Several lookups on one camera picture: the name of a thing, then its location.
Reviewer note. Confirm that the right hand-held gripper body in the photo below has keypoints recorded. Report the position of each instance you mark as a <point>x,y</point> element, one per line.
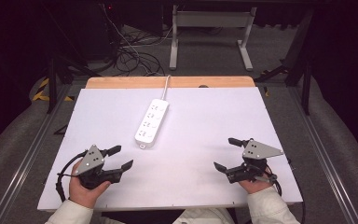
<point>258,151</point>

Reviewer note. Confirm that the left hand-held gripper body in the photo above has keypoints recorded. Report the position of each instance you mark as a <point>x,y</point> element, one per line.
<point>88,163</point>

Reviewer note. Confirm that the white power strip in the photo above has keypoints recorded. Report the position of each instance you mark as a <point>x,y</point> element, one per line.
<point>151,123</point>

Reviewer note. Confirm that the person's left hand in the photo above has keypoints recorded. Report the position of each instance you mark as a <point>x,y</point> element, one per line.
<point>80,194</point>

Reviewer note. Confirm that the person's right hand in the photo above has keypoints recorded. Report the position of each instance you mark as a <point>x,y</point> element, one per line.
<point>254,186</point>

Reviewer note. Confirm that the yellow black hazard tape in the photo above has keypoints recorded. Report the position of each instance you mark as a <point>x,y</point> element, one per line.
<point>42,91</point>

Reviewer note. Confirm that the black tripod stand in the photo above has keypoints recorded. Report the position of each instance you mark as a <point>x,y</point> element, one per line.
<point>53,81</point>

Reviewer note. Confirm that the black metal stand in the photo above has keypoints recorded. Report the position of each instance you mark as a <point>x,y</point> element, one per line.
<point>301,68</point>

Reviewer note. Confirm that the dark equipment cabinet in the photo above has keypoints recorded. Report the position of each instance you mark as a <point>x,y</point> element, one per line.
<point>102,28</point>

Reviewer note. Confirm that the aluminium floor rail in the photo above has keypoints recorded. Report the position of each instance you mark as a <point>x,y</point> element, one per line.
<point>321,155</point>
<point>24,158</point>

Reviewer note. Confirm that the white metal desk frame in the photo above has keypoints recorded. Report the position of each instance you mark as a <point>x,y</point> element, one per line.
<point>211,19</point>

